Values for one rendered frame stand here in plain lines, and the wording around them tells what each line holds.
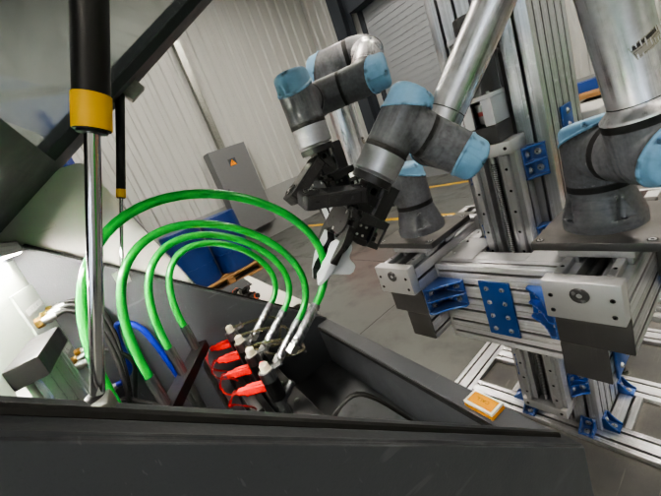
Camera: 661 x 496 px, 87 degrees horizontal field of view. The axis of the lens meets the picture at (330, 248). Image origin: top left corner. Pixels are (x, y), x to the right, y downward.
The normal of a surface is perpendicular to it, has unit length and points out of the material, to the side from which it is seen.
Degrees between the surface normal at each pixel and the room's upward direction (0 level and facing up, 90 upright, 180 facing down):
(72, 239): 90
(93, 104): 97
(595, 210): 72
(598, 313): 90
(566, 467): 90
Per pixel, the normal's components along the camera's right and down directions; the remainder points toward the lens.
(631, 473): -0.35, -0.90
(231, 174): 0.60, 0.01
